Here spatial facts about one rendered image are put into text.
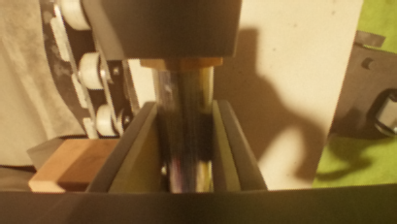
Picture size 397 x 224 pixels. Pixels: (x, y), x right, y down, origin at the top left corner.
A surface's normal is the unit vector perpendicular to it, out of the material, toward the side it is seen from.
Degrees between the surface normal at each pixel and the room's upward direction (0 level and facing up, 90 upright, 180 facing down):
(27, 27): 32
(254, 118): 0
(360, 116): 0
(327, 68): 0
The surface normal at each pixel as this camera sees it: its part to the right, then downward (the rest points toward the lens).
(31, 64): 0.93, 0.18
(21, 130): 0.01, 0.50
